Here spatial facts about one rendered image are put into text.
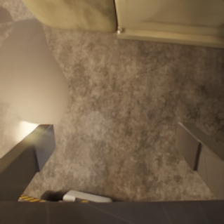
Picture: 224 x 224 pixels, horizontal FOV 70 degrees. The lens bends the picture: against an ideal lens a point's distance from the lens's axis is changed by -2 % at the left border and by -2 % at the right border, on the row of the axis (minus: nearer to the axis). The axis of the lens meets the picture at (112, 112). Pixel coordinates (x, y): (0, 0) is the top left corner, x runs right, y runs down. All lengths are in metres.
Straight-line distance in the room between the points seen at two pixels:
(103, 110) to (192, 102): 0.54
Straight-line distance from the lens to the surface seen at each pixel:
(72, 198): 1.00
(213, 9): 1.00
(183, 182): 1.09
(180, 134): 0.17
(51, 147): 0.17
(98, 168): 1.05
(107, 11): 1.05
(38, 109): 1.19
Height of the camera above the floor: 1.01
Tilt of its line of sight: 80 degrees down
